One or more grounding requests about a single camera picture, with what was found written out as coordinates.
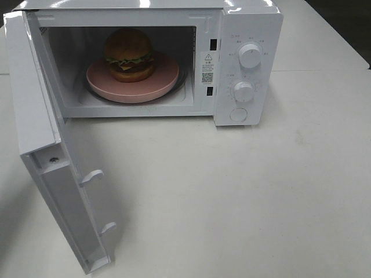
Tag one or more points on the burger with lettuce and cheese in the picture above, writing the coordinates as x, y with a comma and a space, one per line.
128, 53

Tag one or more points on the lower white timer knob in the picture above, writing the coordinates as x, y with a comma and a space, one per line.
243, 92

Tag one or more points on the upper white power knob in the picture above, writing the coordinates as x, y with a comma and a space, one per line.
249, 55

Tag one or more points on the glass microwave turntable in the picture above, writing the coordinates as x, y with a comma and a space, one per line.
181, 84

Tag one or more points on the white warning label sticker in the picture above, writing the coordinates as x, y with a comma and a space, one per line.
207, 64

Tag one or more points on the white microwave door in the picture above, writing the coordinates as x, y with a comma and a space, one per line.
45, 144

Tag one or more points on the pink round plate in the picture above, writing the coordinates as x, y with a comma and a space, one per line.
162, 61

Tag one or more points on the round white door-release button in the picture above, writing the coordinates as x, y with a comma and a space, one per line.
238, 115

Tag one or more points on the white microwave oven body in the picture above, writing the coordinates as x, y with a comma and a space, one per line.
75, 32

